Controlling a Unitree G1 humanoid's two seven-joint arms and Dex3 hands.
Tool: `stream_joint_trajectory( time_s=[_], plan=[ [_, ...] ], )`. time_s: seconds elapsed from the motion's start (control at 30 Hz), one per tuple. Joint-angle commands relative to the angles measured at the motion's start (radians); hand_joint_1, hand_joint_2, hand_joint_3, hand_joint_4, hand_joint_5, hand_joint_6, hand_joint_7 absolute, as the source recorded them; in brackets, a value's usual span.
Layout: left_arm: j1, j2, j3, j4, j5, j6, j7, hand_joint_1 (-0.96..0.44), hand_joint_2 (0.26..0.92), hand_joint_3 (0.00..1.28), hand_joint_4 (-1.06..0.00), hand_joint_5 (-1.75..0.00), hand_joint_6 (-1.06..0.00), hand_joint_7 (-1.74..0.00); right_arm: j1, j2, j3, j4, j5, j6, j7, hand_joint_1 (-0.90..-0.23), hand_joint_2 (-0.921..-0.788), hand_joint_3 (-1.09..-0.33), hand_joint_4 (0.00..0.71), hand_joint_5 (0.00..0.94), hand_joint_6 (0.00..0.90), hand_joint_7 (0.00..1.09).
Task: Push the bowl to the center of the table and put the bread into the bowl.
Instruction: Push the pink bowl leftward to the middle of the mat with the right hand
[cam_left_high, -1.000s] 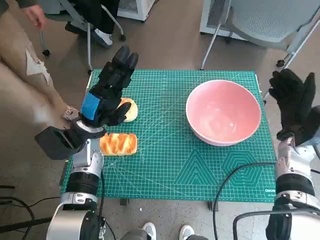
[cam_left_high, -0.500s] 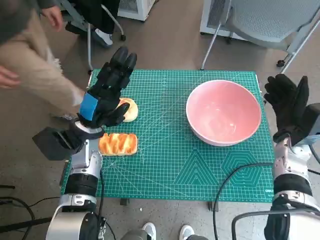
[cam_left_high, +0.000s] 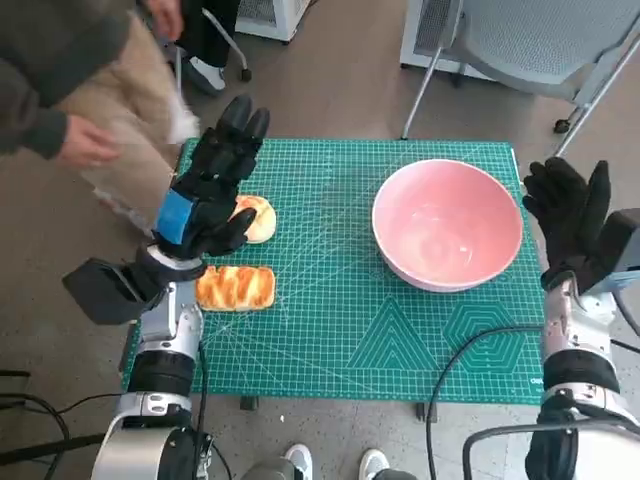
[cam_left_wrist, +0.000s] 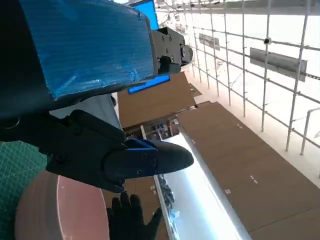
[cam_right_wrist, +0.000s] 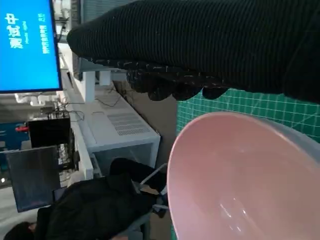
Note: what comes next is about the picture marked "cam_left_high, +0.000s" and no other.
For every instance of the person's right hand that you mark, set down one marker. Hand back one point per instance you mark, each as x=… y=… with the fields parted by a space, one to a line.
x=90 y=142

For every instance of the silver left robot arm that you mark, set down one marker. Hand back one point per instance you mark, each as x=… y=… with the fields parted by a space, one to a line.
x=160 y=325

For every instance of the grey chair with castors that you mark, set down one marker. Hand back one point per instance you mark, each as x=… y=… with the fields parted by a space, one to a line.
x=235 y=50

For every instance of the white perforated cabinet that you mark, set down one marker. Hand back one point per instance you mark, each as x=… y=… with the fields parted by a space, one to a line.
x=425 y=30

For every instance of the pink bowl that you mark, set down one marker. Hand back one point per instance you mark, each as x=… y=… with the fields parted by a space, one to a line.
x=445 y=225

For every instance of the grey mesh chair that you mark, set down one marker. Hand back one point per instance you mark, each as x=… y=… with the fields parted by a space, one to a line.
x=525 y=40

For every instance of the white slatted appliance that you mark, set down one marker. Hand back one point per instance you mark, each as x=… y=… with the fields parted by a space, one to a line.
x=270 y=20

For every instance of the dark table bracket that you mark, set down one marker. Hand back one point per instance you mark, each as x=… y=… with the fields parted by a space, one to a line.
x=428 y=412
x=250 y=404

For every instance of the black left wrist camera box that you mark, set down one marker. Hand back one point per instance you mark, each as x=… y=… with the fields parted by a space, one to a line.
x=100 y=290

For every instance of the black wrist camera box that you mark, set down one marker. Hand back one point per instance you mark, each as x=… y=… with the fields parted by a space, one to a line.
x=625 y=240
x=100 y=290

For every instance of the black floor bar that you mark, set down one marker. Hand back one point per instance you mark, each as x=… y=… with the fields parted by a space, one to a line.
x=50 y=450

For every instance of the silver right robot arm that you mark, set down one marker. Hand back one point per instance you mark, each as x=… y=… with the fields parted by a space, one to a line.
x=575 y=370

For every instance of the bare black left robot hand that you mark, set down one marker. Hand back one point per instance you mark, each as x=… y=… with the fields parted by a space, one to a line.
x=215 y=165

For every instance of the rectangular striped toy bread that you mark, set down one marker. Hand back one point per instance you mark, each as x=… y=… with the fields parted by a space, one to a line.
x=235 y=290

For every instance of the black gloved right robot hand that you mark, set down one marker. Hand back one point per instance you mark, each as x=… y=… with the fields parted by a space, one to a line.
x=570 y=220

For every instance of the green cutting mat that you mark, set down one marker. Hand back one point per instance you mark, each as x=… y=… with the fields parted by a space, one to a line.
x=325 y=300

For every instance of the round toy bread bun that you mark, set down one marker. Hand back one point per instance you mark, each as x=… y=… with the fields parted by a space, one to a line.
x=260 y=220

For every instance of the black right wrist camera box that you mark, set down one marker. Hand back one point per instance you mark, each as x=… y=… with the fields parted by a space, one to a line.
x=625 y=240

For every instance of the white shoe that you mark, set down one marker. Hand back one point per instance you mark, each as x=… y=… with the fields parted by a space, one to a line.
x=300 y=460
x=372 y=462

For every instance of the person's left hand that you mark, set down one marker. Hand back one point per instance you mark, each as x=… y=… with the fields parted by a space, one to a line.
x=165 y=15

